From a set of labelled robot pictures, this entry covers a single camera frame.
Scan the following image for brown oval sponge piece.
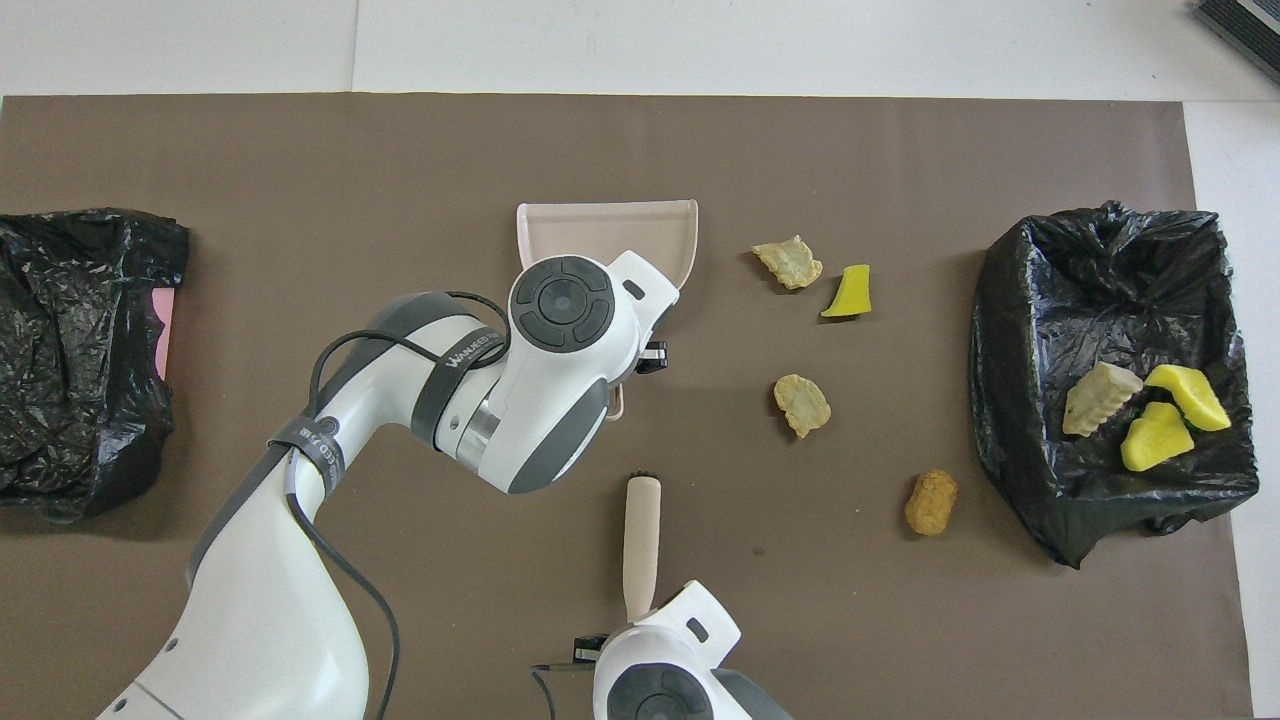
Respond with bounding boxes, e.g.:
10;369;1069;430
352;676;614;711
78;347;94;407
904;469;959;538

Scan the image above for yellow sponge piece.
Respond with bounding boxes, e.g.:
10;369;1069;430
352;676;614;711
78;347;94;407
1120;402;1196;473
1145;364;1233;433
820;264;873;320

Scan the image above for black bag pink bin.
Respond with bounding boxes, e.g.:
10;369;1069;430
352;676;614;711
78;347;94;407
0;207;191;525

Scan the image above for black bag lined bin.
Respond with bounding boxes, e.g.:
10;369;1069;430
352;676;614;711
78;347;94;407
970;200;1260;570

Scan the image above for brown table mat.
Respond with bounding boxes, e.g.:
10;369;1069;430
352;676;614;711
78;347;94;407
0;93;1254;720

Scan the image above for dark grey ribbed device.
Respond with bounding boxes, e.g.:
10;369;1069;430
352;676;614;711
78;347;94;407
1193;0;1280;58

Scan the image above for beige plastic dustpan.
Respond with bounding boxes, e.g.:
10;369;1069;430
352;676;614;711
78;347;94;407
516;198;700;421

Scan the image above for beige brush black bristles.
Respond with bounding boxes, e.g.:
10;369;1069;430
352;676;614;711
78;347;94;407
622;470;663;621

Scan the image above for beige sponge chunk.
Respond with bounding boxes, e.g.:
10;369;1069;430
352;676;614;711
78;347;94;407
751;235;824;292
1062;362;1144;438
773;373;833;441

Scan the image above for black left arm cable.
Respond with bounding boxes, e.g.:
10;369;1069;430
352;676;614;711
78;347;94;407
283;290;511;720

